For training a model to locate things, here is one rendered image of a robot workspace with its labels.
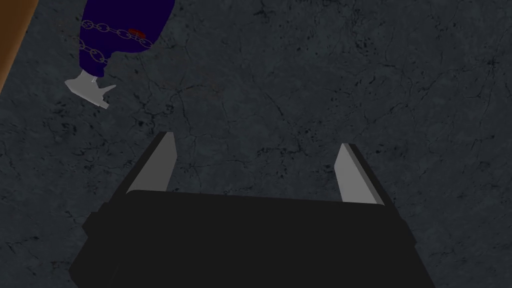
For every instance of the dark blue spray bottle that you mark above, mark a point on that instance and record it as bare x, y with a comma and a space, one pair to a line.
120, 28

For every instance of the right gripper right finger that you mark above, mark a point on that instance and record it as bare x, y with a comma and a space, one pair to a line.
355, 180

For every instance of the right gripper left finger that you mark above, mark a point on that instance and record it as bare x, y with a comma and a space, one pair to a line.
156, 168

